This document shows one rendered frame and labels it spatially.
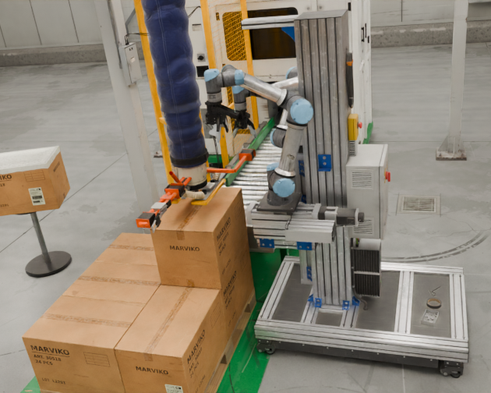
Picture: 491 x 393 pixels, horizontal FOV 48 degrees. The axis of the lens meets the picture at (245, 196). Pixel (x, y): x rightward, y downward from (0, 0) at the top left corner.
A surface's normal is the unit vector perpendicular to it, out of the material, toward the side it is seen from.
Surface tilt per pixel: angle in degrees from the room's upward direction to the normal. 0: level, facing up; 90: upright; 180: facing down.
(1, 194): 90
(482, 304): 0
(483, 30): 89
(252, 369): 0
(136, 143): 90
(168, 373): 90
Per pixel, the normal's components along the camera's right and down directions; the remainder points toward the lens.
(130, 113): -0.28, 0.44
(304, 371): -0.11, -0.90
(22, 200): 0.06, 0.42
